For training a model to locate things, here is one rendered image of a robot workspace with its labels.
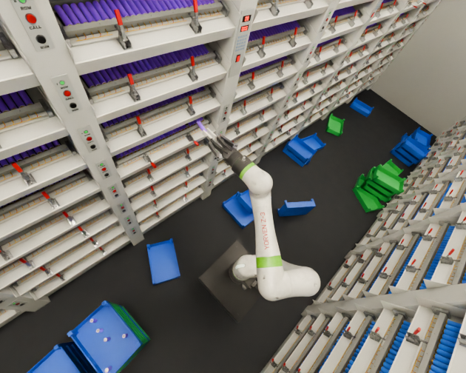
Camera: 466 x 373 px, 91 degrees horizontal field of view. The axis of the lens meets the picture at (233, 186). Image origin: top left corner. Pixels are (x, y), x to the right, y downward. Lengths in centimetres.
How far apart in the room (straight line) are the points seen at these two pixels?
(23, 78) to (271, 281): 102
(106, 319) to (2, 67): 122
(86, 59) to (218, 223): 162
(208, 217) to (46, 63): 164
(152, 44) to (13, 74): 37
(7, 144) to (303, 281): 113
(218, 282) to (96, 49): 135
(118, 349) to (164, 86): 131
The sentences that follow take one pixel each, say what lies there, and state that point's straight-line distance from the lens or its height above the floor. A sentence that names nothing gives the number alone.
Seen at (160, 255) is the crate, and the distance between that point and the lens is 200.
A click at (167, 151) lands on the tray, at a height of 94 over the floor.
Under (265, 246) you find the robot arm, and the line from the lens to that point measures 104.
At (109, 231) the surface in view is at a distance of 173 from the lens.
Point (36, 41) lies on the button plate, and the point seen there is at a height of 158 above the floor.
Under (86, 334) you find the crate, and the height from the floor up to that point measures 40.
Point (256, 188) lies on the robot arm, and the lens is 96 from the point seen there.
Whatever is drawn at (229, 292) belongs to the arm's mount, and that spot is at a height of 35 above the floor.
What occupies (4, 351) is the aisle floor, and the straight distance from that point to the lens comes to 219.
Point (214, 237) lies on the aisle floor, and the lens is 206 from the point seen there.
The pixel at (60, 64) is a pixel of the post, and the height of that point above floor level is 151.
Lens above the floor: 194
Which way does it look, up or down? 57 degrees down
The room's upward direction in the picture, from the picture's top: 22 degrees clockwise
